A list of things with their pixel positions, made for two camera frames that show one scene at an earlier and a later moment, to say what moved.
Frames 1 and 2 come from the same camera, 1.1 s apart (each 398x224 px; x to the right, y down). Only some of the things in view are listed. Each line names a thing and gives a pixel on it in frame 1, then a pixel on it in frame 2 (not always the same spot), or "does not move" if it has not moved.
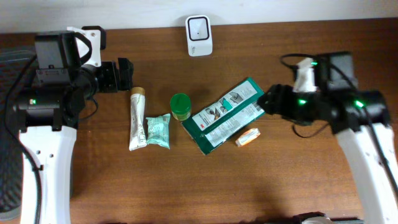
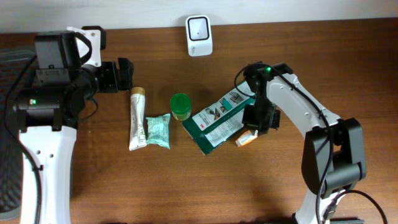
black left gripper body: x=107 y=77 does not move
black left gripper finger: x=125 y=74 does not move
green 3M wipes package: x=223 y=118 does not move
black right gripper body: x=301 y=106 to x=262 y=114
